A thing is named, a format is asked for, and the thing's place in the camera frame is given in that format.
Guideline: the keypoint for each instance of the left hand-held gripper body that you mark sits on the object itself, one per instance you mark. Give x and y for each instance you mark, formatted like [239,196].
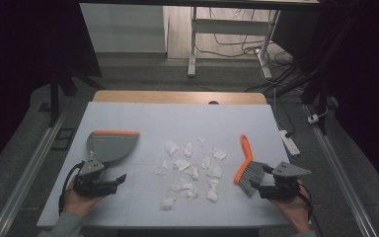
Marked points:
[91,168]

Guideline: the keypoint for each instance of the white table mat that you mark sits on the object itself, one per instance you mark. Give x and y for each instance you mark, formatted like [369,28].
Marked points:
[177,121]

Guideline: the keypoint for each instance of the person's right hand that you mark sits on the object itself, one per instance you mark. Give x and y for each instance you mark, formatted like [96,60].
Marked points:
[292,210]

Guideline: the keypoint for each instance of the black metal stand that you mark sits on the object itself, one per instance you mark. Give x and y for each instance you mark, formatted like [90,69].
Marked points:
[54,95]
[319,95]

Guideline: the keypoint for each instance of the orange brush with grey bristles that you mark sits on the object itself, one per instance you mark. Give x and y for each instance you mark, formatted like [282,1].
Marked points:
[247,171]

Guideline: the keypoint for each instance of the white metal desk frame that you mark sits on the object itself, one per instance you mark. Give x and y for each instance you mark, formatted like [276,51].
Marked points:
[230,27]

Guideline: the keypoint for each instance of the wooden table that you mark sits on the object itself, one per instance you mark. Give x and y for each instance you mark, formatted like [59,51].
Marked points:
[164,97]

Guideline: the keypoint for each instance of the person's left hand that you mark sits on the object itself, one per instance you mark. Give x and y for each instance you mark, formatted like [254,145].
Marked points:
[79,204]

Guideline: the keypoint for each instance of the white panel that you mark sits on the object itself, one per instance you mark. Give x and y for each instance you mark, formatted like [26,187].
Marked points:
[121,28]

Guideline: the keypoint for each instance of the aluminium floor rail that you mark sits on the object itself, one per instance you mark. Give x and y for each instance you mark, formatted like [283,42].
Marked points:
[345,177]
[29,171]

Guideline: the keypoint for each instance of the grey dustpan with orange edge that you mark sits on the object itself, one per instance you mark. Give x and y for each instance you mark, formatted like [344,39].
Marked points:
[112,146]

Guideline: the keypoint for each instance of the pile of white paper scraps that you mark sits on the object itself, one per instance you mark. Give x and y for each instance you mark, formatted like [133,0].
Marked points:
[190,171]

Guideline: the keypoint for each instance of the black floor plate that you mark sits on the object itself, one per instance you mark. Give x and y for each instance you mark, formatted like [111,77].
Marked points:
[63,139]

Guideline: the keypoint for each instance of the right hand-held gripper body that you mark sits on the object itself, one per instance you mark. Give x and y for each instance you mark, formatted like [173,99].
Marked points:
[286,184]

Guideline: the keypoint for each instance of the white power strip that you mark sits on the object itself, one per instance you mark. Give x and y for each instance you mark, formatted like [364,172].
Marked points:
[289,143]

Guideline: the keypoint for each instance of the small white adapter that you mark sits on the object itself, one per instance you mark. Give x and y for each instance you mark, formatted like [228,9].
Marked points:
[313,118]

